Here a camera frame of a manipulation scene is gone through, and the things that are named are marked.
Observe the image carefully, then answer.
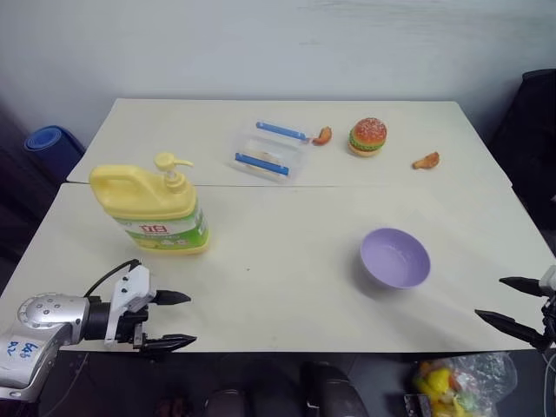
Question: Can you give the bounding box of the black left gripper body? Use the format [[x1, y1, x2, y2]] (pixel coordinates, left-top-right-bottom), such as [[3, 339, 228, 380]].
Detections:
[[115, 303, 152, 350]]

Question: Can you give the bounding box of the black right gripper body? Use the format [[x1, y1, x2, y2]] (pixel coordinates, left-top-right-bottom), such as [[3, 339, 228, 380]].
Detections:
[[539, 288, 556, 351]]

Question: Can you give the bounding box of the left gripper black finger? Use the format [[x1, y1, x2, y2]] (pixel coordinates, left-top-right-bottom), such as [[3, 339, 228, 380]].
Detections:
[[140, 333, 198, 353], [151, 290, 193, 307]]

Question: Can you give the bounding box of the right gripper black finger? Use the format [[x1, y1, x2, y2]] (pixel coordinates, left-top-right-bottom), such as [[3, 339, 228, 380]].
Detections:
[[499, 275, 545, 299], [473, 308, 547, 349]]

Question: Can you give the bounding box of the yellow detergent bottle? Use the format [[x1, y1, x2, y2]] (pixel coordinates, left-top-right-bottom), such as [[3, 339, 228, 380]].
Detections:
[[88, 151, 211, 256]]

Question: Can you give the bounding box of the purple plastic bowl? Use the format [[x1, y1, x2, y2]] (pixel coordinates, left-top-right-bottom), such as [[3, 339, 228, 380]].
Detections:
[[359, 227, 432, 291]]

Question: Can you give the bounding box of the clear plastic bag of toys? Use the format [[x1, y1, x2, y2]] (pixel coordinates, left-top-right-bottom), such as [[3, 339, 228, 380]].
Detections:
[[411, 351, 519, 417]]

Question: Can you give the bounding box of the small dark rounded shape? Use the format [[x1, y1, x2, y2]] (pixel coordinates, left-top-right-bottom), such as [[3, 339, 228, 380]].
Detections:
[[205, 387, 249, 417]]

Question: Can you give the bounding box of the black chair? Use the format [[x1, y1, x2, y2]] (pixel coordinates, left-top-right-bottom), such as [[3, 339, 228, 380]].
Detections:
[[485, 68, 556, 258]]

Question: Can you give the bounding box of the black white patterned box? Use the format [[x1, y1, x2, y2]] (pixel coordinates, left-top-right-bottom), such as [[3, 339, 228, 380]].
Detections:
[[403, 393, 434, 417]]

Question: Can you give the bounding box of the large dark rounded shape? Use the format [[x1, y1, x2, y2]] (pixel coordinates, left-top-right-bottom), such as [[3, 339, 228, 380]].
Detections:
[[298, 360, 362, 417]]

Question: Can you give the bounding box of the clear container with blue clips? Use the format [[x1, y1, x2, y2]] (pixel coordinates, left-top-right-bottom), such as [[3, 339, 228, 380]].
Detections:
[[225, 118, 315, 187]]

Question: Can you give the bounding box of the blue rolled foam mat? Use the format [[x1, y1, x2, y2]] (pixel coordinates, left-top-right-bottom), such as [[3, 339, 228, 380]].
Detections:
[[23, 125, 86, 154]]

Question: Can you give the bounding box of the toy hamburger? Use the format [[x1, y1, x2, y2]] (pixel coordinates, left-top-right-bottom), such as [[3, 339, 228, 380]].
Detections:
[[347, 116, 388, 159]]

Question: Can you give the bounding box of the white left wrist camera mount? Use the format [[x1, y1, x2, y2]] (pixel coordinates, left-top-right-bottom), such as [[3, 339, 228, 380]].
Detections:
[[103, 265, 156, 347]]

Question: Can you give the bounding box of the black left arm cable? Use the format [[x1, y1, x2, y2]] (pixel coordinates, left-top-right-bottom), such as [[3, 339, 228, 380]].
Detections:
[[83, 259, 142, 299]]

